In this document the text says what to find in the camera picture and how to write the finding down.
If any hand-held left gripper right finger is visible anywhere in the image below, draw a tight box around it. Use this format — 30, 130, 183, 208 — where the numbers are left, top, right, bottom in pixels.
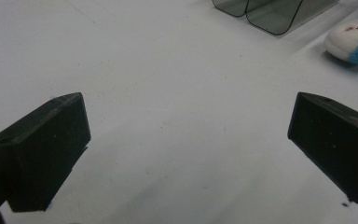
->
287, 91, 358, 205

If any white and blue plush toy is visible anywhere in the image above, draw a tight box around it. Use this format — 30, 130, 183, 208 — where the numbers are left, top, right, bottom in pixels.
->
324, 18, 358, 67

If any smoked clear acrylic holder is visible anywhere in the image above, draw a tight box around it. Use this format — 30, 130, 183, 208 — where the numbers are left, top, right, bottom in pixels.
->
212, 0, 339, 36

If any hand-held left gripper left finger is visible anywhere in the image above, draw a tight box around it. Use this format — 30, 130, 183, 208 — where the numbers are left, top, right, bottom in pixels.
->
0, 91, 91, 213

